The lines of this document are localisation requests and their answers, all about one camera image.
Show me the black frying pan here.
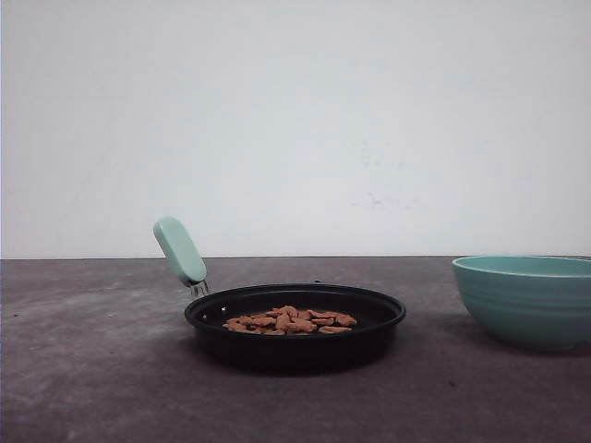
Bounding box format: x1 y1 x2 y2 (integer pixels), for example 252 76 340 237
153 217 406 374

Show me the teal ceramic bowl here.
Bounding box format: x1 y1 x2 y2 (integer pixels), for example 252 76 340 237
452 256 590 351

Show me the pile of fried beef cubes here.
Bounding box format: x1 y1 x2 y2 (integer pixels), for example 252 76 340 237
223 305 358 336

